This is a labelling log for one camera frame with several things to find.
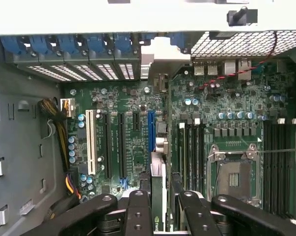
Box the black RAM slot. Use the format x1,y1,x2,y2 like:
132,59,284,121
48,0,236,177
200,121,208,195
287,118,296,221
263,119,271,215
271,119,279,217
187,118,195,191
279,118,288,219
193,118,202,193

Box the CPU socket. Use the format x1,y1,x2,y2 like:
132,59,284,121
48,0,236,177
206,144,264,207

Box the long black expansion slot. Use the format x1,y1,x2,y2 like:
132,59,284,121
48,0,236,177
103,112,113,179
117,112,127,180

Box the blue expansion slot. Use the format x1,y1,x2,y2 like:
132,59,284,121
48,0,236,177
147,111,157,153

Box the white expansion slot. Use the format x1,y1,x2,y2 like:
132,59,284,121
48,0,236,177
85,109,98,174

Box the short black expansion slot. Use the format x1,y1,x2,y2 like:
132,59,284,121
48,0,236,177
133,112,141,132

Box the thin metal locking lever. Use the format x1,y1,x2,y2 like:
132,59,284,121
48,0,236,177
257,148,296,155

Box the green motherboard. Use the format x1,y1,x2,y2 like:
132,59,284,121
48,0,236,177
61,59,296,236

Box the white power connector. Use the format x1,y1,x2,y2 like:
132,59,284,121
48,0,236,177
59,98,76,118

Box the silver USB port block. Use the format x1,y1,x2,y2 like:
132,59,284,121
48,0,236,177
207,59,218,76
193,59,205,76

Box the silver ethernet port block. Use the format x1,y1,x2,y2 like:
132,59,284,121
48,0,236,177
237,58,252,81

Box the vented metal slot cover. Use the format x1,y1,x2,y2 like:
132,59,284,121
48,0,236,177
113,48,141,81
38,53,89,82
88,53,119,81
63,53,104,82
4,48,72,82

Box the blue card retention clip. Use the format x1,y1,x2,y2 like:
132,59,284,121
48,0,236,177
87,35,107,55
57,35,78,55
114,34,134,54
0,35,25,56
29,35,52,55

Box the black case lock tab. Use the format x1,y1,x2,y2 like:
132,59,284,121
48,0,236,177
226,6,258,27

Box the black open PC case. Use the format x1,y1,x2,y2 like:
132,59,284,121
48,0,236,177
0,0,296,236

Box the coloured power wire bundle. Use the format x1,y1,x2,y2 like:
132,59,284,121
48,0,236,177
46,172,82,222

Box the yellow black power wires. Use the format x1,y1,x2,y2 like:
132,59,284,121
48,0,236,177
38,97,76,173

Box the red black twisted wire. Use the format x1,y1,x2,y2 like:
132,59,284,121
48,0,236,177
197,31,279,92

